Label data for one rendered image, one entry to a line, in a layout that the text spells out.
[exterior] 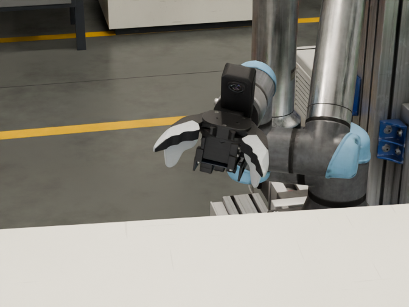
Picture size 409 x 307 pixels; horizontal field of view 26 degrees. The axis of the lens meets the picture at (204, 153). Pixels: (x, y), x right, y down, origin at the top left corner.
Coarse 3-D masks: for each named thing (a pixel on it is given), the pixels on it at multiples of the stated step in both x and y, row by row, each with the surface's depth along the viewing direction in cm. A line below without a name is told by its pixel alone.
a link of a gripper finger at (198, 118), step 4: (188, 116) 126; (192, 116) 126; (196, 116) 127; (200, 116) 127; (180, 120) 125; (184, 120) 125; (188, 120) 125; (192, 120) 126; (196, 120) 126; (200, 120) 126; (172, 124) 123; (176, 124) 124; (200, 124) 126; (204, 124) 126; (200, 128) 126; (208, 128) 126
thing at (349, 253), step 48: (0, 240) 81; (48, 240) 81; (96, 240) 81; (144, 240) 81; (192, 240) 81; (240, 240) 81; (288, 240) 81; (336, 240) 81; (384, 240) 81; (0, 288) 74; (48, 288) 74; (96, 288) 74; (144, 288) 74; (192, 288) 74; (240, 288) 74; (288, 288) 74; (336, 288) 74; (384, 288) 74
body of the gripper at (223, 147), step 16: (208, 112) 127; (224, 112) 128; (240, 112) 128; (256, 112) 133; (224, 128) 124; (240, 128) 124; (208, 144) 126; (224, 144) 126; (240, 144) 128; (208, 160) 128; (224, 160) 127; (240, 176) 127
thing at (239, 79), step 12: (228, 72) 122; (240, 72) 122; (252, 72) 123; (228, 84) 123; (240, 84) 123; (252, 84) 122; (228, 96) 126; (240, 96) 126; (252, 96) 126; (228, 108) 129; (240, 108) 128; (252, 108) 130
